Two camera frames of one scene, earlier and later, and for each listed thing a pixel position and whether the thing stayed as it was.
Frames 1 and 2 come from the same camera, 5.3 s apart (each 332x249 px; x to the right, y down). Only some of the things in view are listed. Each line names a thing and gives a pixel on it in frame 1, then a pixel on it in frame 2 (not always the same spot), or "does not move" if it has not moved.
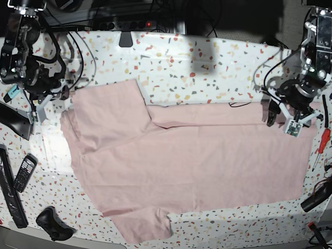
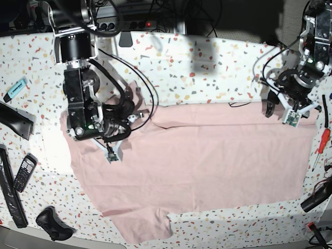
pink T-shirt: x=140 y=163 does not move
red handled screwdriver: x=324 y=138 does not move
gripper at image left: x=40 y=82 → x=115 y=120
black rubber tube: x=326 y=111 does not move
